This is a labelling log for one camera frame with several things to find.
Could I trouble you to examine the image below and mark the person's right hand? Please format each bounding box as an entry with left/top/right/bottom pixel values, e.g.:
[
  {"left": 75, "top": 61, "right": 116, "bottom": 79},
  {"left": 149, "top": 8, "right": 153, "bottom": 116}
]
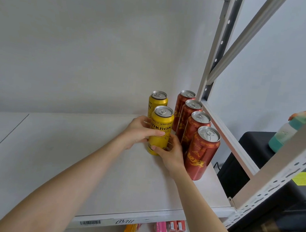
[{"left": 148, "top": 132, "right": 189, "bottom": 177}]

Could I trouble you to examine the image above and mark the person's left hand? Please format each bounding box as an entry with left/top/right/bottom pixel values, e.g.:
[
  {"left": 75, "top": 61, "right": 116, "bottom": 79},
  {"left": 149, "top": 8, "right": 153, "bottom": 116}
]
[{"left": 117, "top": 113, "right": 167, "bottom": 154}]

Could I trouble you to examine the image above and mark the yellow drink can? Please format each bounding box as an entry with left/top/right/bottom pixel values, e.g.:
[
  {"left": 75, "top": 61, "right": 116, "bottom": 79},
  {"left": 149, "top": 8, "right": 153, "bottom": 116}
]
[
  {"left": 146, "top": 104, "right": 176, "bottom": 157},
  {"left": 147, "top": 90, "right": 169, "bottom": 121}
]

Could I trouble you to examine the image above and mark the person's right forearm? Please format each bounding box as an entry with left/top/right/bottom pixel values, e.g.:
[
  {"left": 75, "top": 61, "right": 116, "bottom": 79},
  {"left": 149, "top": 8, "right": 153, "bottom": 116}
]
[{"left": 161, "top": 163, "right": 248, "bottom": 232}]

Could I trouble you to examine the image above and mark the person's left forearm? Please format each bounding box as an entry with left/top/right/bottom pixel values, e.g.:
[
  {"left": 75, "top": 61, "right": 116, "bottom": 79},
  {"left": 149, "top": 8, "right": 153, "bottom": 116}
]
[{"left": 0, "top": 121, "right": 128, "bottom": 232}]

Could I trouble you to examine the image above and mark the red drink can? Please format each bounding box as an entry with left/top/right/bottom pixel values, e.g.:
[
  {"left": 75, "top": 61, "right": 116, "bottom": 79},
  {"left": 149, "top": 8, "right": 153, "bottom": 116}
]
[
  {"left": 182, "top": 124, "right": 222, "bottom": 183},
  {"left": 172, "top": 89, "right": 197, "bottom": 134},
  {"left": 179, "top": 109, "right": 213, "bottom": 157},
  {"left": 174, "top": 98, "right": 204, "bottom": 145}
]

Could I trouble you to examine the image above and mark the red box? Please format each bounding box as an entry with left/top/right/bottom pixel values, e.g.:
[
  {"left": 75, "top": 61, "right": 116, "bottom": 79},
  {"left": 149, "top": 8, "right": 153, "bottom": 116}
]
[
  {"left": 167, "top": 220, "right": 179, "bottom": 232},
  {"left": 176, "top": 219, "right": 187, "bottom": 232}
]

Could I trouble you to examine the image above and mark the pink box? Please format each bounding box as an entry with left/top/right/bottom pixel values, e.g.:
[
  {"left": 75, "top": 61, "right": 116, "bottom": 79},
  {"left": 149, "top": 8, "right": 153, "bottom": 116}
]
[{"left": 153, "top": 221, "right": 169, "bottom": 232}]

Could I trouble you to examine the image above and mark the black cabinet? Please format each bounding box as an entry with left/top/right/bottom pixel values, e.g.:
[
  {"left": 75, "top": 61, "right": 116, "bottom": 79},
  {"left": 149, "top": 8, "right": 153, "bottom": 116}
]
[{"left": 213, "top": 126, "right": 306, "bottom": 218}]

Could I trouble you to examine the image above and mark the white barcode label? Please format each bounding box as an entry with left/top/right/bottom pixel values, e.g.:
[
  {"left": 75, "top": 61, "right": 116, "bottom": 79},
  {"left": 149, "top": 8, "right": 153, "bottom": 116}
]
[{"left": 79, "top": 218, "right": 102, "bottom": 228}]

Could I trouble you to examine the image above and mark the white metal shelving rack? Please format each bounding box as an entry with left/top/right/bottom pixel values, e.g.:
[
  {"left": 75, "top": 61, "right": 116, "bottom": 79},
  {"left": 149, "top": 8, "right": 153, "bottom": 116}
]
[{"left": 0, "top": 0, "right": 306, "bottom": 232}]

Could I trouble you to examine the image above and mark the teal bottle with orange lid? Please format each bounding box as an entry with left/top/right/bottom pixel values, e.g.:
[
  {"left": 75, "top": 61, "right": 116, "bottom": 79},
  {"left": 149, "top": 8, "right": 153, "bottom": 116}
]
[{"left": 267, "top": 107, "right": 306, "bottom": 156}]

